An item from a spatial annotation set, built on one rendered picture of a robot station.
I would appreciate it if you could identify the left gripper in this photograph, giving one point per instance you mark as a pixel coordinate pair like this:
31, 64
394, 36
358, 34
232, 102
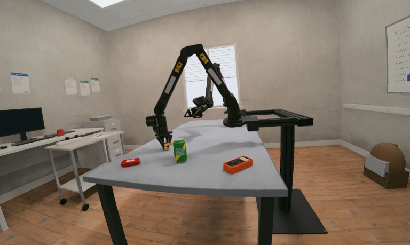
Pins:
164, 133

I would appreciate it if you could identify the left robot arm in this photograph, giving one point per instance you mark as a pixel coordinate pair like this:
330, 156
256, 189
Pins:
229, 101

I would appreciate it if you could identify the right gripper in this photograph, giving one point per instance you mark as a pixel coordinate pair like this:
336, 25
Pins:
196, 113

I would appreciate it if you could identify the green and yellow drink can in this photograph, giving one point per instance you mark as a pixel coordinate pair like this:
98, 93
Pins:
180, 153

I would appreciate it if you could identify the red mint tin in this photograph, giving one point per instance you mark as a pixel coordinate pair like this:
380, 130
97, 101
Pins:
130, 162

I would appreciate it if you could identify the orange digital multimeter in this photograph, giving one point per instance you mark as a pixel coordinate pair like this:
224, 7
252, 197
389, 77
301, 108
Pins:
238, 164

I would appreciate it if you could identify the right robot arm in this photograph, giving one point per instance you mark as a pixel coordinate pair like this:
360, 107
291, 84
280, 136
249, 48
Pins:
207, 102

